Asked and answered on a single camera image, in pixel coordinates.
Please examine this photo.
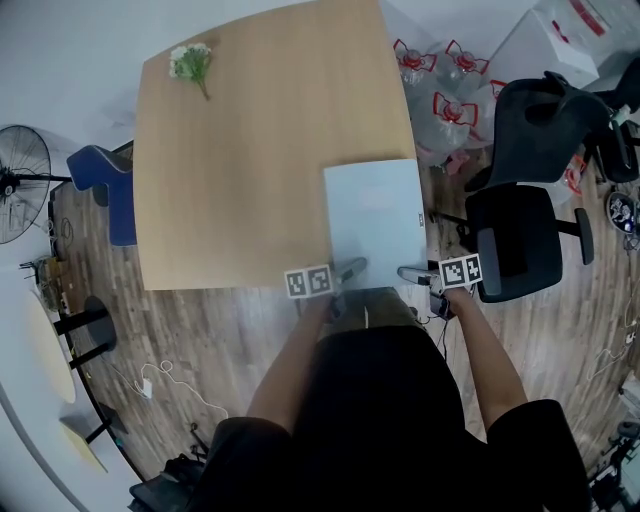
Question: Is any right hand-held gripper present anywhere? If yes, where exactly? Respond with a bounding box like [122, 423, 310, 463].
[396, 252, 485, 320]

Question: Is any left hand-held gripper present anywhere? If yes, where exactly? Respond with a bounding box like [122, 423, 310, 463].
[284, 256, 370, 322]

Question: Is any white item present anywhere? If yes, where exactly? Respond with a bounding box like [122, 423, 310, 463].
[322, 158, 430, 292]

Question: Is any person's right forearm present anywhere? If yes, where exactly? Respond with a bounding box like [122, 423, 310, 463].
[446, 286, 530, 443]

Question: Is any person's left forearm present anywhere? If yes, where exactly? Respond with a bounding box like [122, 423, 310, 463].
[246, 294, 335, 434]

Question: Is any black mesh office chair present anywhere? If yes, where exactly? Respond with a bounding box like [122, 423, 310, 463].
[463, 70, 612, 305]

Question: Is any pink plastic bag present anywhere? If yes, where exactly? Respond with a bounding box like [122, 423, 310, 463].
[442, 151, 472, 177]

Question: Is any light wooden table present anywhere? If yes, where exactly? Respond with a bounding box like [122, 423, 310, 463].
[132, 0, 419, 293]

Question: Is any person's black clothing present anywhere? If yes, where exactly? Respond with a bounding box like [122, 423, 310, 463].
[198, 325, 594, 512]

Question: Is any round dark patterned object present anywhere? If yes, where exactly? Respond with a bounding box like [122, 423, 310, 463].
[605, 188, 640, 235]

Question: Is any blue chair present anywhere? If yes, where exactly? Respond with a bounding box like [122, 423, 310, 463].
[66, 144, 138, 248]

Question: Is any white flower bunch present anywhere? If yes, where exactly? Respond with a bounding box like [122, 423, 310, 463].
[168, 42, 214, 102]

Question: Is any white cardboard box red print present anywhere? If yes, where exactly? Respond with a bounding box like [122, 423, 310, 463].
[485, 0, 624, 90]

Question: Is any black folded chair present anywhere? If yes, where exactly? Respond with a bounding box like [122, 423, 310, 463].
[128, 451, 207, 512]

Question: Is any round pale table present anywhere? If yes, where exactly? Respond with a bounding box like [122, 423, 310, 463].
[22, 288, 118, 405]

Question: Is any pale wooden board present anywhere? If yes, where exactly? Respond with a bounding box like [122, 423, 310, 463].
[58, 415, 110, 475]

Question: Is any black standing fan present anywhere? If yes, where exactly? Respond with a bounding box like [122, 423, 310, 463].
[0, 124, 73, 246]

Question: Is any clear water bottle red handle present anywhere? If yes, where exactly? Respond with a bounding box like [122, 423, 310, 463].
[479, 78, 509, 109]
[413, 90, 482, 154]
[441, 39, 490, 84]
[392, 38, 439, 87]

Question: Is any white charger with cable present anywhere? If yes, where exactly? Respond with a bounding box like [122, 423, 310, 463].
[133, 358, 230, 417]

